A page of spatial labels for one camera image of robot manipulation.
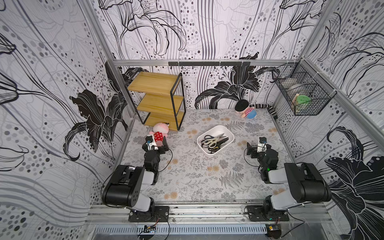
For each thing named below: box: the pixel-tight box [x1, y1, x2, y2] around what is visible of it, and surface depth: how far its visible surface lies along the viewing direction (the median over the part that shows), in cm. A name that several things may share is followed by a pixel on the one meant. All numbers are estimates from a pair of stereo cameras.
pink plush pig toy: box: [149, 122, 170, 147], surface depth 103 cm
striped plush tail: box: [249, 104, 278, 120], surface depth 121 cm
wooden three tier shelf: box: [125, 71, 187, 131], surface depth 93 cm
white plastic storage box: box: [196, 125, 235, 155], surface depth 103 cm
